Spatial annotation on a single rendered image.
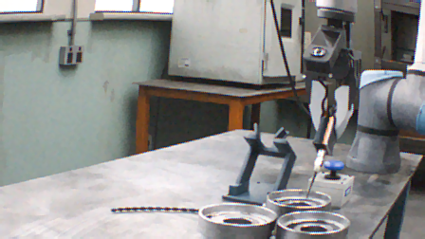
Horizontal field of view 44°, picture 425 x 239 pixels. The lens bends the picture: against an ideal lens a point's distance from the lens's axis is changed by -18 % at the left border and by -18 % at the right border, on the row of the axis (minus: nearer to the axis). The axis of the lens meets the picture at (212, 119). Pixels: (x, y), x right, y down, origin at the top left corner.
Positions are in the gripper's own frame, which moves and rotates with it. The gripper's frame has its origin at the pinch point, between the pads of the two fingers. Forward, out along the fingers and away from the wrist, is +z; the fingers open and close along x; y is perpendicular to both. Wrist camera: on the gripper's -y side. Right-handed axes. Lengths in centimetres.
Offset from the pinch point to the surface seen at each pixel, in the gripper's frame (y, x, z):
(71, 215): -32.8, 26.0, 13.3
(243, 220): -21.0, 3.6, 10.7
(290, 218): -18.8, -2.6, 9.9
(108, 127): 145, 167, 38
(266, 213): -18.5, 1.4, 9.9
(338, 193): 0.5, -3.4, 10.5
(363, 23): 356, 95, -35
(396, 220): 56, -7, 31
